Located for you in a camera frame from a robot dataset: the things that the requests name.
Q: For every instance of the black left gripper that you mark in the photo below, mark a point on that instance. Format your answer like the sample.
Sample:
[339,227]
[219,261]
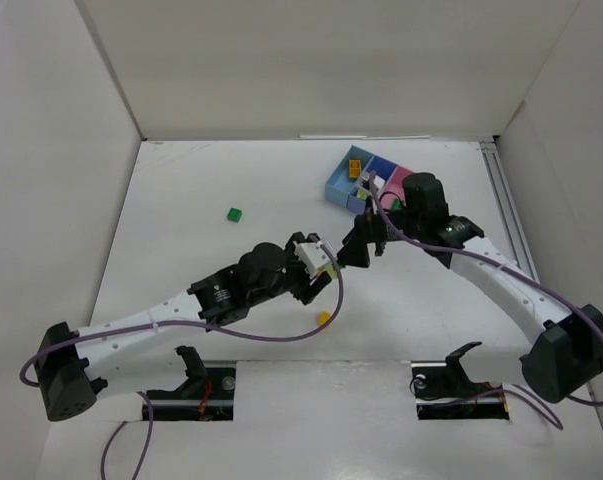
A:
[305,282]

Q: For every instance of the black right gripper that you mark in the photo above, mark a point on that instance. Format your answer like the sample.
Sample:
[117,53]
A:
[369,232]

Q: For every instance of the yellow rounded lego brick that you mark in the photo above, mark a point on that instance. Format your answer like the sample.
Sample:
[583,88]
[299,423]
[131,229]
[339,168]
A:
[354,168]

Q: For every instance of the dark green sloped lego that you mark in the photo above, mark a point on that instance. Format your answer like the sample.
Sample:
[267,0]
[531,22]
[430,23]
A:
[234,215]

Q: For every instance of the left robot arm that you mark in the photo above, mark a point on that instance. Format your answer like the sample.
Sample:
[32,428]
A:
[147,350]

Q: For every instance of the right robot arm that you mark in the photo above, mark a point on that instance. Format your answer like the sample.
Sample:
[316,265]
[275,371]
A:
[565,349]

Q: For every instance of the green and pale lego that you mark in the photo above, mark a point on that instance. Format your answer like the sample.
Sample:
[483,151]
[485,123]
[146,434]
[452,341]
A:
[330,271]

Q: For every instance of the orange small lego brick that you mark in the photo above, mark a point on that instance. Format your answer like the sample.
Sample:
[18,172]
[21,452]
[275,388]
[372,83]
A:
[324,317]

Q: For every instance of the pink container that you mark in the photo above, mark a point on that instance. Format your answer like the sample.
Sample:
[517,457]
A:
[393,188]

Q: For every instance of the purple blue container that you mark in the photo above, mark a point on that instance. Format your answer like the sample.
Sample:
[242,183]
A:
[377,166]

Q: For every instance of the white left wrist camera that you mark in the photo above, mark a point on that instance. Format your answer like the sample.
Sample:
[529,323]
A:
[315,256]

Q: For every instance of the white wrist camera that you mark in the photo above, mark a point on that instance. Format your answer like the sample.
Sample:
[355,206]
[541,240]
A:
[364,182]
[315,256]

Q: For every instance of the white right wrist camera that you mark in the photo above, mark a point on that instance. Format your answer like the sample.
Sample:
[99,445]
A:
[364,182]

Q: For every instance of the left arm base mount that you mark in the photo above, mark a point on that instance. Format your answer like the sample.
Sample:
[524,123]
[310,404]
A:
[205,395]

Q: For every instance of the aluminium rail right side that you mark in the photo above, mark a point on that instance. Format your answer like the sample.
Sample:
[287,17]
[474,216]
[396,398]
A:
[514,231]

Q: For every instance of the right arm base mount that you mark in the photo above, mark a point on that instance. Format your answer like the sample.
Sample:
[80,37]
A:
[443,391]

